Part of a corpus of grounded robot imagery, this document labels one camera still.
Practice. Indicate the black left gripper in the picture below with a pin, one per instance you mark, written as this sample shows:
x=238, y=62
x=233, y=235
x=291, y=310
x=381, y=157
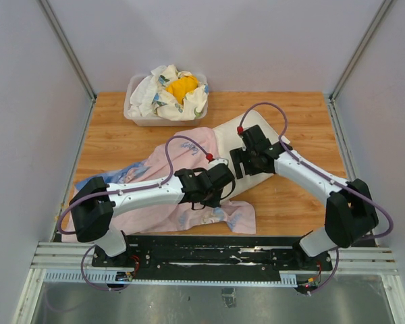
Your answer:
x=214, y=203

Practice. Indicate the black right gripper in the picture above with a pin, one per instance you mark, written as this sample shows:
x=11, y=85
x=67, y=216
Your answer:
x=239, y=156

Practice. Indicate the cream white pillow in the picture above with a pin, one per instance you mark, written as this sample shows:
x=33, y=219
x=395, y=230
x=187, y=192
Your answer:
x=227, y=139

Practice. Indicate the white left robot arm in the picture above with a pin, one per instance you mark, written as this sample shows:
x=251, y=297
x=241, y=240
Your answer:
x=98, y=202

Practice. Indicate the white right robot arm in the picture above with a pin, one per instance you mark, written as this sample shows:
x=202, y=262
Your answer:
x=349, y=210

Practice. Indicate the cream floral printed cloth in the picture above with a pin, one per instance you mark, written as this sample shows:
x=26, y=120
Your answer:
x=166, y=105

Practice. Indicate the yellow orange cloth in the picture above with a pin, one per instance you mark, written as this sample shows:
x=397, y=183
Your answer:
x=182, y=86

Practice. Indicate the white crumpled cloth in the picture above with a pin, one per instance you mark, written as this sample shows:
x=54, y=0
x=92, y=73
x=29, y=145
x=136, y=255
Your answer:
x=143, y=97

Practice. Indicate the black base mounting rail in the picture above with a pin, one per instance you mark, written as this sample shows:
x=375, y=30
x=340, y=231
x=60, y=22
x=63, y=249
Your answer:
x=209, y=258

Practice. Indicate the left aluminium frame post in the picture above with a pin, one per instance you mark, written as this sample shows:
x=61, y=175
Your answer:
x=59, y=32

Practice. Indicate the aluminium frame post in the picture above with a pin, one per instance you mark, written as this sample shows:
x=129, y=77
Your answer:
x=372, y=29
x=59, y=32

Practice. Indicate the right aluminium frame post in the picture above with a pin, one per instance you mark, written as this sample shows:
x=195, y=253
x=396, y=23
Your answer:
x=372, y=29

